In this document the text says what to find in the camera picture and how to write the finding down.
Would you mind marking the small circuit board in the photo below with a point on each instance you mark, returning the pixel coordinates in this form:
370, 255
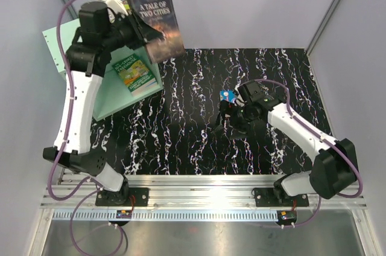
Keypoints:
287, 215
123, 214

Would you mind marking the aluminium mounting rail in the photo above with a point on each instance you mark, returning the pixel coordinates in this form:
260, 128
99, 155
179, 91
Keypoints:
190, 192

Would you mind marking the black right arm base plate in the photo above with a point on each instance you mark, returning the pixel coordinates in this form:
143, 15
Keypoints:
274, 197

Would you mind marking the black marbled table mat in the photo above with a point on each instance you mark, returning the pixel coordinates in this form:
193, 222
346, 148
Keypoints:
172, 131

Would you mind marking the mint green open cabinet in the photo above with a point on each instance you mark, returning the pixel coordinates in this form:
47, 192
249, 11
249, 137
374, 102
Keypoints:
112, 95

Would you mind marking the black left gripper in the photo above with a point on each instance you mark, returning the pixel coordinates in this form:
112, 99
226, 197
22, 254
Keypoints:
140, 36

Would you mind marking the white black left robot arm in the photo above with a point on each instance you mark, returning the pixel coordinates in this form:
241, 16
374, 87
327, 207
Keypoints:
101, 32

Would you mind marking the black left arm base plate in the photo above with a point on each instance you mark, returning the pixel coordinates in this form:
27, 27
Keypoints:
132, 195

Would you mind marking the blue cartoon cover book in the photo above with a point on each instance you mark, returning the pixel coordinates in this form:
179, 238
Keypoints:
227, 97

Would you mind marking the dark tale two cities book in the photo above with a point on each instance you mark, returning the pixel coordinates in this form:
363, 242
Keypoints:
160, 16

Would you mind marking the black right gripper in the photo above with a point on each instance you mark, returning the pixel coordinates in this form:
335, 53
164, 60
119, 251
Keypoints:
225, 108

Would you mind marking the white slotted cable duct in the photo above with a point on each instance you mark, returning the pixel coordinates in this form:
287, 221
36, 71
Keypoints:
170, 215

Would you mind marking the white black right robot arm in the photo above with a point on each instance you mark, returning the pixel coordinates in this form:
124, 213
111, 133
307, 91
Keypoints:
334, 162

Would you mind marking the right small circuit board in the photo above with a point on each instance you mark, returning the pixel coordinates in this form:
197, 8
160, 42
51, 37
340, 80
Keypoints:
287, 215

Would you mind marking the green 104-storey treehouse book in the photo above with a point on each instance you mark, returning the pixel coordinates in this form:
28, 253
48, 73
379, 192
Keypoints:
131, 70

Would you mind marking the left small circuit board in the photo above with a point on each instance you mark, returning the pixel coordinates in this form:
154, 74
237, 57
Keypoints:
123, 214

